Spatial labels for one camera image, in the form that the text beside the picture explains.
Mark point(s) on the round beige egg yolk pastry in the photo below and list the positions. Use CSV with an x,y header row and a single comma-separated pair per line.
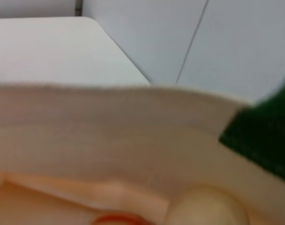
x,y
208,206

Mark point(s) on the orange striped bread loaf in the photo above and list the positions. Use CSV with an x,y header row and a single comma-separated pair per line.
x,y
118,219

